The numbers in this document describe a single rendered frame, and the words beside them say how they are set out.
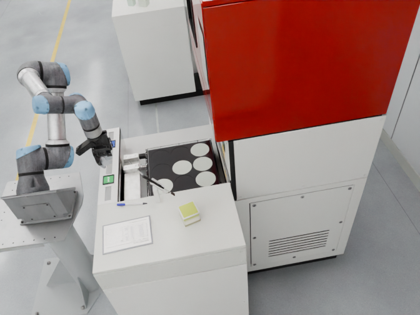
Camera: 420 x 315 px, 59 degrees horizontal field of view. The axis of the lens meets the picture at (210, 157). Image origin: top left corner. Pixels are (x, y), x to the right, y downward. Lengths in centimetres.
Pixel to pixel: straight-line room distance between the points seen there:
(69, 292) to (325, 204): 173
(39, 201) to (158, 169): 58
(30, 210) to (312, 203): 140
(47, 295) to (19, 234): 83
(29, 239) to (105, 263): 54
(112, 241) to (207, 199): 44
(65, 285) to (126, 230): 120
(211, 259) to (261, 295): 97
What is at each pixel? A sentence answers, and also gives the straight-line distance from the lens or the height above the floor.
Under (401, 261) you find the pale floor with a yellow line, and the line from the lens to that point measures 281.
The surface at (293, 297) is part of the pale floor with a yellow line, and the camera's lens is 253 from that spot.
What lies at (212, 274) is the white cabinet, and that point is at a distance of 171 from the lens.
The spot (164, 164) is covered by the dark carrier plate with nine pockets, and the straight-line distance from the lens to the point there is 198.
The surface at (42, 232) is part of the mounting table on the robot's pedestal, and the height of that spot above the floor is 82.
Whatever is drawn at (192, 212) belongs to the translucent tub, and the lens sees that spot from 158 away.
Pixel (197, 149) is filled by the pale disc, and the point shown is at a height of 90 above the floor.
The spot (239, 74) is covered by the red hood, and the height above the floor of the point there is 154.
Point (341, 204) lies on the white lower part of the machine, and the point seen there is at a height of 63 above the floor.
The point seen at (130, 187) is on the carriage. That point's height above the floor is 88.
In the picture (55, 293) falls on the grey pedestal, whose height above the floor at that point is 1.
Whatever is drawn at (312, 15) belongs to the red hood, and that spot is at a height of 172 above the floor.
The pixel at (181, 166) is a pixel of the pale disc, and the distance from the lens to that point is 195.
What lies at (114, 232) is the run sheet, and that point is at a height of 97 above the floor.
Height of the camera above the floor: 229
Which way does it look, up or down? 45 degrees down
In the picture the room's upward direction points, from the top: 7 degrees counter-clockwise
